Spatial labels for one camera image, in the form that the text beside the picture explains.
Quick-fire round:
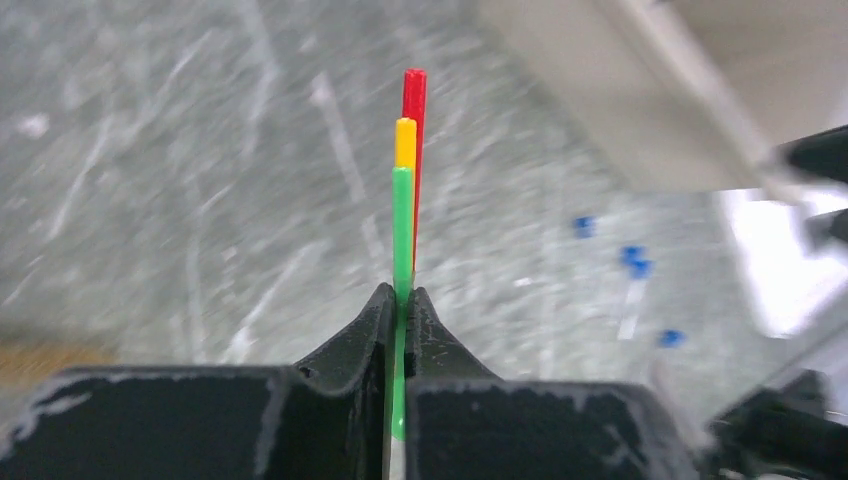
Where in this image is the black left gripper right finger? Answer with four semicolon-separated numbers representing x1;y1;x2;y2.
405;288;699;479

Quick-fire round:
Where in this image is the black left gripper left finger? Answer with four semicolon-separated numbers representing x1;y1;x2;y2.
1;284;395;479

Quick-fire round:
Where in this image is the green plastic spatula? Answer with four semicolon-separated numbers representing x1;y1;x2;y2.
391;167;414;441

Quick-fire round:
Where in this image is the yellow plastic spatula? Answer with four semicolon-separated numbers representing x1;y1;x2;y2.
394;117;417;170

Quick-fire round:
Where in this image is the red plastic spatula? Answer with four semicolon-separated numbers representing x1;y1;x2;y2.
402;68;427;268

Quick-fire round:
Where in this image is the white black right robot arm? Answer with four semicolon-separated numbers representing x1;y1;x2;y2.
781;125;847;255

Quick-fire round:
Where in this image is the blue capped clear tube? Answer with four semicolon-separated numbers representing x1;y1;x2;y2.
648;329;685;399

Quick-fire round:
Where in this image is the small blue cap pair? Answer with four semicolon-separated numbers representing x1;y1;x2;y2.
620;245;654;280

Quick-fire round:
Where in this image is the white plastic bin lid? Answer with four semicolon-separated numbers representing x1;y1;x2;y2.
714;189;847;338

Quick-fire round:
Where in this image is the beige plastic bin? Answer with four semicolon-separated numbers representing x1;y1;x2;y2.
477;1;847;192

